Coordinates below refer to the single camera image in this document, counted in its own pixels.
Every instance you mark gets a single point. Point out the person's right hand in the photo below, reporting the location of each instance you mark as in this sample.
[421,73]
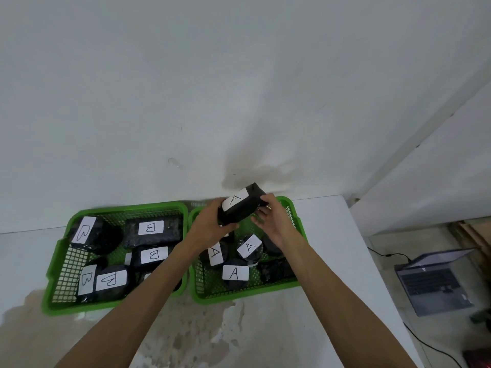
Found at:
[276,226]

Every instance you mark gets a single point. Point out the person's left hand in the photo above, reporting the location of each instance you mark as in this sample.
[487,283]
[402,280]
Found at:
[205,226]

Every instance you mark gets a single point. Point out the person's left thumb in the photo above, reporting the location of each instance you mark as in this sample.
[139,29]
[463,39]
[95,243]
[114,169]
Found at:
[229,227]

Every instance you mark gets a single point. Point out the person's right thumb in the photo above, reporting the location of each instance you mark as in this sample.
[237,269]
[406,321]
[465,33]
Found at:
[258,221]

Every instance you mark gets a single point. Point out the black packet white label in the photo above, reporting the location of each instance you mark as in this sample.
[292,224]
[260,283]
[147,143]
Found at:
[245,205]

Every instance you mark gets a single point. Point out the person's left forearm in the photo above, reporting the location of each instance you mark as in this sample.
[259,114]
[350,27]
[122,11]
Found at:
[134,306]

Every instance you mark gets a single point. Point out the person's right forearm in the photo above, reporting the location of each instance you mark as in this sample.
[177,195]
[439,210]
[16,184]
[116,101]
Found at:
[337,310]

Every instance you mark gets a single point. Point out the pile of black packets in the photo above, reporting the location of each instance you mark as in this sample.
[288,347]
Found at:
[111,281]
[235,274]

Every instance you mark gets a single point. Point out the green plastic mesh basket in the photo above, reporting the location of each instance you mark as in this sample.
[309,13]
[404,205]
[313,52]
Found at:
[207,291]
[63,264]

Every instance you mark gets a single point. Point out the grey open laptop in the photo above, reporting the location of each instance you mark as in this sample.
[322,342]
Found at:
[433,283]

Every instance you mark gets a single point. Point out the brown cardboard pieces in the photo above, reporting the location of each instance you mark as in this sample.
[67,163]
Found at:
[473,235]

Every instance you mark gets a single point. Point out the dark green object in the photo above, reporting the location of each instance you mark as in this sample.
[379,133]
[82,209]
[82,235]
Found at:
[482,320]

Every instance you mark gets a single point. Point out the dark red object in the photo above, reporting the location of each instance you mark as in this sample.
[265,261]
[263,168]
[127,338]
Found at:
[478,359]

